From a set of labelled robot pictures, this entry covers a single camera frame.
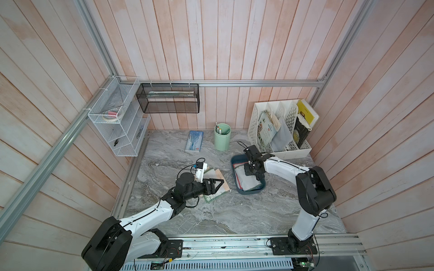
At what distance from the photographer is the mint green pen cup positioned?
1032mm

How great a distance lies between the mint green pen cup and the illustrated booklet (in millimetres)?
204

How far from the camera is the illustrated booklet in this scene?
3.18 feet
